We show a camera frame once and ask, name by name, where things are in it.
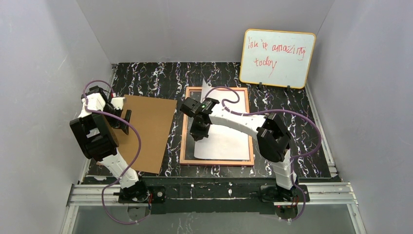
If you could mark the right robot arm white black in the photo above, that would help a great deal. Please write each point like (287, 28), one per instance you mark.
(272, 135)

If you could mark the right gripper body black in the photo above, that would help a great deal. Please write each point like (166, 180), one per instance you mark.
(199, 129)

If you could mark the brown backing board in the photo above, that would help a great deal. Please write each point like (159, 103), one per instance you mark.
(152, 118)

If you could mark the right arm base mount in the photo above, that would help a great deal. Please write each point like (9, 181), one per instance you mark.
(293, 196)

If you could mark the aluminium rail at front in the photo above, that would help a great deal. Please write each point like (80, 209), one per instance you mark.
(312, 193)

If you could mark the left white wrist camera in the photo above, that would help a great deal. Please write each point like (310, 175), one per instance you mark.
(118, 102)

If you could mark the pink wooden photo frame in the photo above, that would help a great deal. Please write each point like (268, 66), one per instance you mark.
(187, 143)

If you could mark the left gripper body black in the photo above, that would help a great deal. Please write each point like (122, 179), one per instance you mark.
(125, 121)

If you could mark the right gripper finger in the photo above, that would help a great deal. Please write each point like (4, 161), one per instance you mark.
(196, 131)
(205, 130)

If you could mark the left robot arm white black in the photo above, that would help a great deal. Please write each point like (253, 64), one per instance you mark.
(94, 131)

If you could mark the whiteboard with red writing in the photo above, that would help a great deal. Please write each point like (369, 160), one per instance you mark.
(276, 58)

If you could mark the sky and sea photo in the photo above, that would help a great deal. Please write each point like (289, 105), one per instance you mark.
(223, 143)

